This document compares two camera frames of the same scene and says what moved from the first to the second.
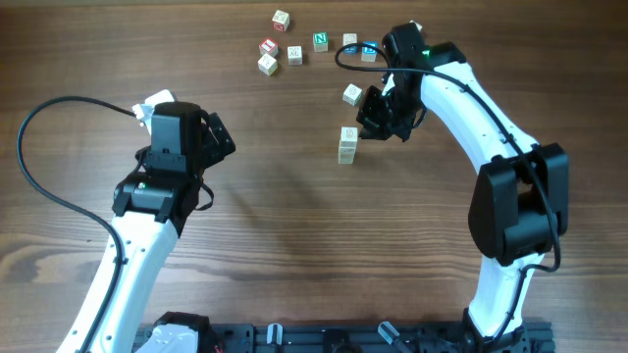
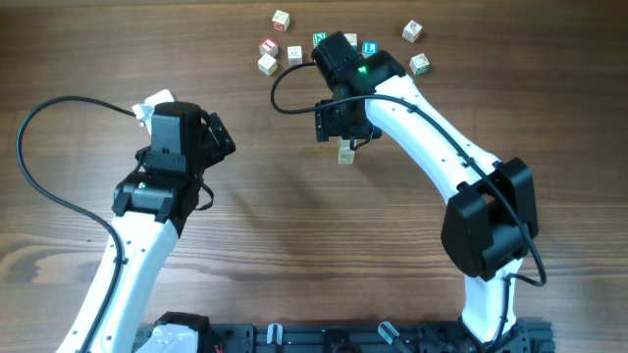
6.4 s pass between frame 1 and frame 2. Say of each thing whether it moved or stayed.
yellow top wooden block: stayed
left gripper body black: stayed
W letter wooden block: stayed
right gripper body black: moved
